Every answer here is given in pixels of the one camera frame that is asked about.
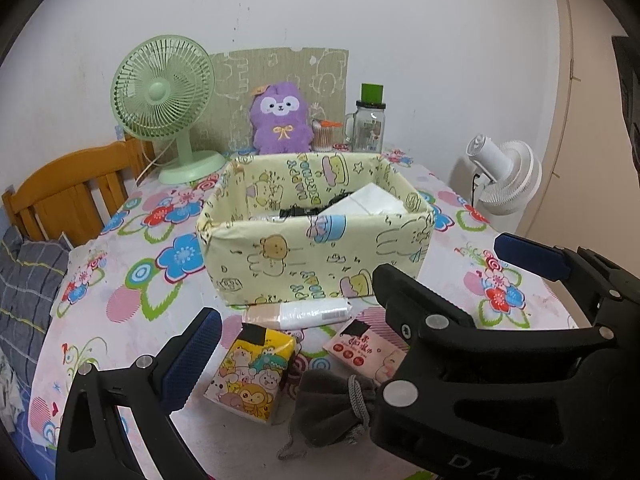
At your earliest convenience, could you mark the wooden bed headboard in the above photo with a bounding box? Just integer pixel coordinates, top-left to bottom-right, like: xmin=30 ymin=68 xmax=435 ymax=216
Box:
xmin=1 ymin=137 xmax=156 ymax=246

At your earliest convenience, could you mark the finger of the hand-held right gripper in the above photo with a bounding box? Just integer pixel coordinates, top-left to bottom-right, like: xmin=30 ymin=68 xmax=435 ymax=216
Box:
xmin=370 ymin=262 xmax=501 ymax=446
xmin=494 ymin=232 xmax=640 ymax=341

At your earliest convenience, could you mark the white fan cable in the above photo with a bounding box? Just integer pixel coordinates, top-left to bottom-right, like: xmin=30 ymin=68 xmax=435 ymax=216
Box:
xmin=136 ymin=141 xmax=166 ymax=184

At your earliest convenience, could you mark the pink wipes pack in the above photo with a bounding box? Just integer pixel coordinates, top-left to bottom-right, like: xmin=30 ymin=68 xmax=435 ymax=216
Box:
xmin=322 ymin=319 xmax=408 ymax=378

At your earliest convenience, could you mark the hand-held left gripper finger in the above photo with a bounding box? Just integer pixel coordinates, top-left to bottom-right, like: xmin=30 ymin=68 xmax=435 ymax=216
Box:
xmin=56 ymin=307 xmax=223 ymax=480

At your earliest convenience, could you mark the dark hanging cloth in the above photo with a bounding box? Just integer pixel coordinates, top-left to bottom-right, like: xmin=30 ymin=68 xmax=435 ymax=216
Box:
xmin=612 ymin=35 xmax=640 ymax=176

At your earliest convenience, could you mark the yellow cartoon storage box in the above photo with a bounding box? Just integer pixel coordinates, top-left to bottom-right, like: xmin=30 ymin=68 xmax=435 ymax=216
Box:
xmin=195 ymin=152 xmax=436 ymax=308

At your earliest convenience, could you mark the cartoon tissue pack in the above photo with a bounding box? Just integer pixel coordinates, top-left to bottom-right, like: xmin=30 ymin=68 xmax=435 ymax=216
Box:
xmin=202 ymin=324 xmax=297 ymax=426

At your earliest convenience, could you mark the black plastic bag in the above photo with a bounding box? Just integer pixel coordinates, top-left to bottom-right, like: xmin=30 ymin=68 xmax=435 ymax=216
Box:
xmin=279 ymin=190 xmax=351 ymax=219

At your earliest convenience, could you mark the glass jar mug green lid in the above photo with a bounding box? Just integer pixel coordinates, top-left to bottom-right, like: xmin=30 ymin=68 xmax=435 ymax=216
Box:
xmin=342 ymin=82 xmax=387 ymax=153

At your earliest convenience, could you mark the green desk fan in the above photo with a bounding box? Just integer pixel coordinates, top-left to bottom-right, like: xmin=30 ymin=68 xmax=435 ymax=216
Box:
xmin=110 ymin=35 xmax=227 ymax=186

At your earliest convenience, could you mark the plastic-wrapped roll pack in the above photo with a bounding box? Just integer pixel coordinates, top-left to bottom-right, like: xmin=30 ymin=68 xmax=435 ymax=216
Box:
xmin=242 ymin=297 xmax=354 ymax=332

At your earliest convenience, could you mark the grey white crumpled cloth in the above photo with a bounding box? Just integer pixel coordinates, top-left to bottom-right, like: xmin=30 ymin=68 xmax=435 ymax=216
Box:
xmin=0 ymin=365 xmax=26 ymax=433

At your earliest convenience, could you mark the cotton swab container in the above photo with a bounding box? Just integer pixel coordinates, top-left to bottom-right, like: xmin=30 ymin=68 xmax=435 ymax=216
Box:
xmin=311 ymin=119 xmax=344 ymax=152

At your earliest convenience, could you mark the beige door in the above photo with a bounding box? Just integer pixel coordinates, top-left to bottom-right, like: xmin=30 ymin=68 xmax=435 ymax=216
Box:
xmin=520 ymin=0 xmax=640 ymax=261

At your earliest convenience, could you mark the white standing fan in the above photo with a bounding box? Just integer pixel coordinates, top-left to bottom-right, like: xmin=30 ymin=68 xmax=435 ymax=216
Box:
xmin=465 ymin=133 xmax=543 ymax=216

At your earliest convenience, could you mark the purple plush toy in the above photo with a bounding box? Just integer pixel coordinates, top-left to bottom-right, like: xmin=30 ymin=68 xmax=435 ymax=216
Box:
xmin=250 ymin=82 xmax=313 ymax=155

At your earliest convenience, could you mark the grey drawstring pouch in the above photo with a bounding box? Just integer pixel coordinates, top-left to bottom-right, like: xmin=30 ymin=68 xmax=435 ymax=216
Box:
xmin=277 ymin=370 xmax=383 ymax=461

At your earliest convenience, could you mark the cartoon printed cardboard panel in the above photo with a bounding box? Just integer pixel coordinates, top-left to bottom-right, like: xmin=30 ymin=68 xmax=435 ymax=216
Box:
xmin=209 ymin=46 xmax=350 ymax=153

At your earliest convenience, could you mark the white tissue pack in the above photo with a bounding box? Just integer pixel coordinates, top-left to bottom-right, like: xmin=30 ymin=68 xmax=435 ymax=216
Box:
xmin=325 ymin=183 xmax=408 ymax=217

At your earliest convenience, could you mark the grey plaid pillow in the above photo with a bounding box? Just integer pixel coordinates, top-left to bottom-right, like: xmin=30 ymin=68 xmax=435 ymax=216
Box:
xmin=0 ymin=225 xmax=71 ymax=401

